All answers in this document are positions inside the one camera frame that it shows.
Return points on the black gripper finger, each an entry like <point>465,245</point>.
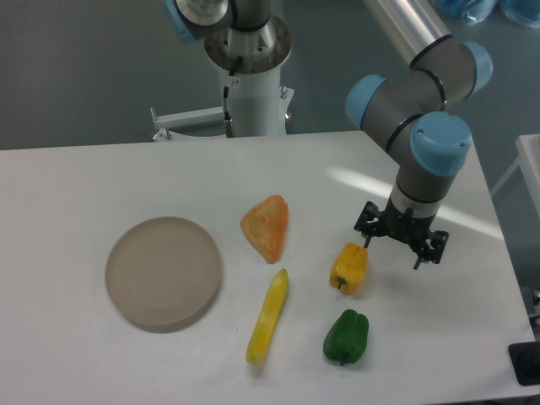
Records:
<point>369,223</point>
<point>430,247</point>

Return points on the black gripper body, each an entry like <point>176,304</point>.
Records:
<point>404,225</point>

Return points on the yellow bell pepper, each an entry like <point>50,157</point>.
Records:
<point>349,269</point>

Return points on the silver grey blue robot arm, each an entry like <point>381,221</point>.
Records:
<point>408,118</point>

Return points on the green bell pepper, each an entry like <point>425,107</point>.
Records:
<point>346,341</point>

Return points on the orange toast slice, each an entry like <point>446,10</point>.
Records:
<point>265,226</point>

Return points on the white side table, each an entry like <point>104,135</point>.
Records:
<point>527,161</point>

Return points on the black device at table edge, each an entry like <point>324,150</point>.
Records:
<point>524,358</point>

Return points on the beige round plate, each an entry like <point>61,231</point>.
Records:
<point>163,274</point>

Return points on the blue plastic bag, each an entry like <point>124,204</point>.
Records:
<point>521,12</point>
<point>467,12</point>

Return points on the blue plastic bag right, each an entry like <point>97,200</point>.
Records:
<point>521,12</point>

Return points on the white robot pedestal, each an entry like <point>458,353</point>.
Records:
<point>253,101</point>

